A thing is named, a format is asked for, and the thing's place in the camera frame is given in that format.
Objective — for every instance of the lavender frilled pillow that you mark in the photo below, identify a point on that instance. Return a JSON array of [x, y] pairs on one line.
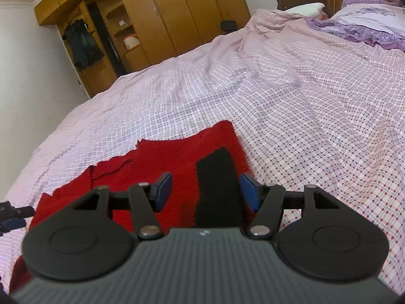
[[364, 17]]

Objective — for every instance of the pink checked bedsheet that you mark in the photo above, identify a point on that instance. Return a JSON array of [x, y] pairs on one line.
[[284, 101]]

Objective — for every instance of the dark hanging jacket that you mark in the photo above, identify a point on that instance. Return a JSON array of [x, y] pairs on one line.
[[83, 44]]

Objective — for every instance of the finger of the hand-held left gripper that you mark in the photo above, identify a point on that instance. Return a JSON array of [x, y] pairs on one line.
[[15, 211]]

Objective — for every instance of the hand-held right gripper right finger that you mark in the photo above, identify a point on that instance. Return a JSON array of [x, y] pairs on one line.
[[250, 193]]

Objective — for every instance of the small black box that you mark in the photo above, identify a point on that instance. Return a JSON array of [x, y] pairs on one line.
[[228, 25]]

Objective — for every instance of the red knit sweater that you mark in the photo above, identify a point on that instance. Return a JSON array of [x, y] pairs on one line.
[[177, 158]]

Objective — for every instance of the white container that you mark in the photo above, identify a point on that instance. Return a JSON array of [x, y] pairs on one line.
[[131, 42]]

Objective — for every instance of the white pillow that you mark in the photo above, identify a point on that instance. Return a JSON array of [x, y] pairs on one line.
[[305, 9]]

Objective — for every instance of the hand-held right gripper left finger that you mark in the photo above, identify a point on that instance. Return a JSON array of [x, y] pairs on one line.
[[163, 191]]

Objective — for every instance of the wooden wardrobe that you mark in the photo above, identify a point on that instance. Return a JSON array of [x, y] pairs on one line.
[[177, 9]]

